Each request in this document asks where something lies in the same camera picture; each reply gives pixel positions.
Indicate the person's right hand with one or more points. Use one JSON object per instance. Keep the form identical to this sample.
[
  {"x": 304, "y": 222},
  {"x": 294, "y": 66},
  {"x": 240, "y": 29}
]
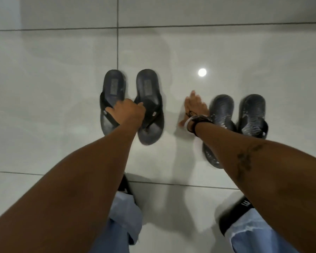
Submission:
[{"x": 196, "y": 106}]

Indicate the person's left hand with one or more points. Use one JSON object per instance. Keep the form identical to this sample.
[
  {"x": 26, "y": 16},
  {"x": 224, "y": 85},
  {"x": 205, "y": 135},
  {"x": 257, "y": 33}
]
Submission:
[{"x": 127, "y": 113}]

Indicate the black flip-flop sandal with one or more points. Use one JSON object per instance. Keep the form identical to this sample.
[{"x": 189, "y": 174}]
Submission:
[
  {"x": 113, "y": 84},
  {"x": 148, "y": 84}
]

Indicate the person's right forearm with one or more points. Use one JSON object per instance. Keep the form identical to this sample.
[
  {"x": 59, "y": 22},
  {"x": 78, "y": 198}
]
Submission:
[{"x": 273, "y": 176}]

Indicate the person's left forearm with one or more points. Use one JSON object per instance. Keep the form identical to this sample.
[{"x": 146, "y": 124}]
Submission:
[{"x": 68, "y": 192}]

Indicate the light blue jeans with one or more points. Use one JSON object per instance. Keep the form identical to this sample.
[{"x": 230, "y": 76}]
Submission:
[{"x": 123, "y": 216}]

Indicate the person's left fingers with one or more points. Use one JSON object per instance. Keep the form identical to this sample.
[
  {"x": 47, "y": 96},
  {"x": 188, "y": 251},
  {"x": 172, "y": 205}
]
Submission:
[{"x": 121, "y": 105}]

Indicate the black patterned slide sandal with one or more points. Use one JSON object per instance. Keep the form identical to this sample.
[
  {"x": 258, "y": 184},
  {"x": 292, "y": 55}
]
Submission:
[
  {"x": 222, "y": 107},
  {"x": 252, "y": 113}
]

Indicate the silver bangle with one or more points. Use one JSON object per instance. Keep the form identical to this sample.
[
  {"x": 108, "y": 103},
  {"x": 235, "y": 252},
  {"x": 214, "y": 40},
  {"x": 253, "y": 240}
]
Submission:
[{"x": 197, "y": 118}]

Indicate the black worn slide sandal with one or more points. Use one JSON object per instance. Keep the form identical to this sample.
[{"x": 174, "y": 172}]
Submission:
[
  {"x": 234, "y": 213},
  {"x": 126, "y": 185}
]

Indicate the person's right thumb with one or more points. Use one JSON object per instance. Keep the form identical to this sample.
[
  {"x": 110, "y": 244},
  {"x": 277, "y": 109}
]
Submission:
[{"x": 183, "y": 122}]

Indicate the black wristband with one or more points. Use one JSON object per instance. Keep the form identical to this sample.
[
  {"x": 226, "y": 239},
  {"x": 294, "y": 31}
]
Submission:
[{"x": 200, "y": 123}]

